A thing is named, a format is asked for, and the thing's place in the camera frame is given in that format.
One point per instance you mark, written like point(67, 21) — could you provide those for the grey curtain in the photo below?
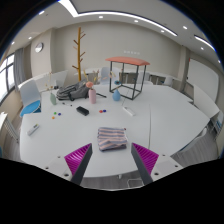
point(19, 68)

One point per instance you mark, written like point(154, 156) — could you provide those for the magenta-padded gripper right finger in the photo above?
point(146, 160)

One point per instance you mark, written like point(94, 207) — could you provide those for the white wall board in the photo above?
point(201, 78)

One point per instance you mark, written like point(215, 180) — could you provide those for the black marker pen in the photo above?
point(66, 103)

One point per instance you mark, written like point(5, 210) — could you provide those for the blue vase with flowers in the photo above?
point(116, 96)

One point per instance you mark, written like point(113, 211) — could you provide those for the green vase with twigs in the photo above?
point(53, 99)

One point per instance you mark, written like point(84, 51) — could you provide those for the white flat bar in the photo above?
point(128, 111)

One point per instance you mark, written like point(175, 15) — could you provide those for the red round magnet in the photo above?
point(101, 111)

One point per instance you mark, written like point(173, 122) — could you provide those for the round wall clock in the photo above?
point(39, 47)

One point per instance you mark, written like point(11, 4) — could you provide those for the pink vase with flowers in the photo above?
point(92, 96)

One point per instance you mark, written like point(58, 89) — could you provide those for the wooden coat rack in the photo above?
point(79, 53)

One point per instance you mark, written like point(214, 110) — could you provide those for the ceiling lights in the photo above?
point(100, 16)

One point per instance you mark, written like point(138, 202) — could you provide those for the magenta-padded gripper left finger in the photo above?
point(77, 160)

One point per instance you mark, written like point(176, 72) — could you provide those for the black whiteboard eraser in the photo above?
point(82, 110)

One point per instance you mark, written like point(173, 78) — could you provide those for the blue round magnet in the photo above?
point(59, 114)
point(104, 110)

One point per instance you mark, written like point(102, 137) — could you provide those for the striped pink grey towel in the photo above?
point(112, 138)

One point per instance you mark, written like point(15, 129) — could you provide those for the window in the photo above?
point(6, 76)

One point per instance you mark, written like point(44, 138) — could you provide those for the white chair with blue seat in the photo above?
point(30, 95)

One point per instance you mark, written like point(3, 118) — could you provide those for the white remote control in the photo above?
point(33, 129)

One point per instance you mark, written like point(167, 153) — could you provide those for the grey backpack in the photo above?
point(71, 91)

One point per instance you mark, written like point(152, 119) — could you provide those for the black frame orange-top table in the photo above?
point(128, 60)

